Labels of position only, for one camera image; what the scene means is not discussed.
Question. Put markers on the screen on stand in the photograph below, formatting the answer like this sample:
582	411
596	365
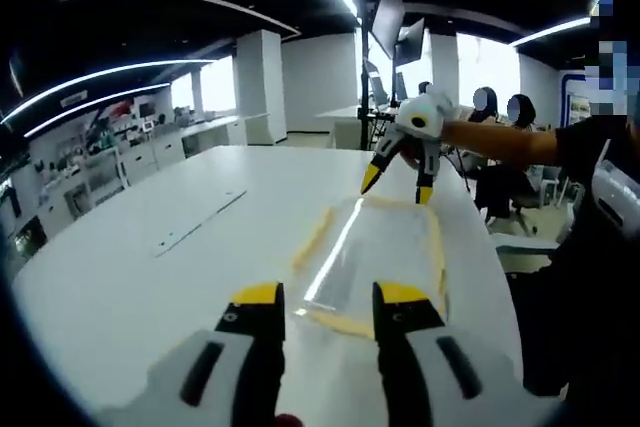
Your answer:
376	84

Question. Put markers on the white wearable chest device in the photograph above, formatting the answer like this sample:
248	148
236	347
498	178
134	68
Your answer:
617	187

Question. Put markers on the person in dark clothes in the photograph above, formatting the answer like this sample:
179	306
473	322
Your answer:
575	297

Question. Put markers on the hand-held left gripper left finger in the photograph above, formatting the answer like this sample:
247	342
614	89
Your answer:
235	347

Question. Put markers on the clear storage box yellow latches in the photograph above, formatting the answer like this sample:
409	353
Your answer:
380	257

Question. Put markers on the person's right hand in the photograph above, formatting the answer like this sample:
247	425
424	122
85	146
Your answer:
445	102

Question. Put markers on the large dark monitor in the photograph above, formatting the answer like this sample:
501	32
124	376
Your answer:
390	22

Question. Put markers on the row of white cabinets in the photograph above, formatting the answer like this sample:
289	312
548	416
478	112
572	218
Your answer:
165	152

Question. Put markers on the cluttered lab shelving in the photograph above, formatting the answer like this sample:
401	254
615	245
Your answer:
60	182

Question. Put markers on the white plastic chair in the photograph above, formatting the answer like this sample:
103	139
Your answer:
552	184

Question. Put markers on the white background desk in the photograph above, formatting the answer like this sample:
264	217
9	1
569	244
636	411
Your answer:
345	122

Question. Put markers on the small dark tilted panel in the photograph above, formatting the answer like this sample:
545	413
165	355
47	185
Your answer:
411	42

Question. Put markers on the black stand pole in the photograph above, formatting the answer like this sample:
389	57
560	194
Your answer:
365	97

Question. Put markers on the blue framed wall board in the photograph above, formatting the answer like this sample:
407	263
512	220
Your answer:
575	102

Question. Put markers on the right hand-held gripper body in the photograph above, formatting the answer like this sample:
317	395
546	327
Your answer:
430	127

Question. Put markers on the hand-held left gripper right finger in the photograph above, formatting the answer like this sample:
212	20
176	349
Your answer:
420	347

